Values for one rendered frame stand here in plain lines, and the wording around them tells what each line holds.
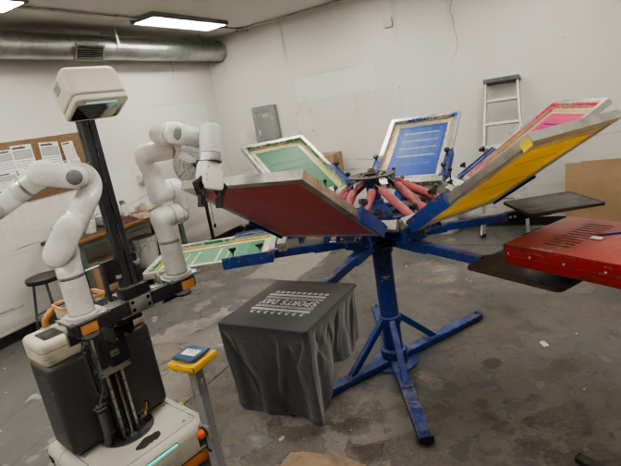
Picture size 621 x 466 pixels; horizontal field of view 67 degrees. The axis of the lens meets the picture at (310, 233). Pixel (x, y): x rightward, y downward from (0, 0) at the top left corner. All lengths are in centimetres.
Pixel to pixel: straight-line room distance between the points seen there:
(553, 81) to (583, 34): 51
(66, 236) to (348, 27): 529
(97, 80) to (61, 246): 60
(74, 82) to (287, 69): 531
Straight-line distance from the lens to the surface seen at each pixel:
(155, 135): 197
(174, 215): 215
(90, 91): 189
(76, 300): 199
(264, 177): 175
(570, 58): 600
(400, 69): 632
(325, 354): 202
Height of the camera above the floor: 175
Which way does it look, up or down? 14 degrees down
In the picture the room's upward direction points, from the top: 9 degrees counter-clockwise
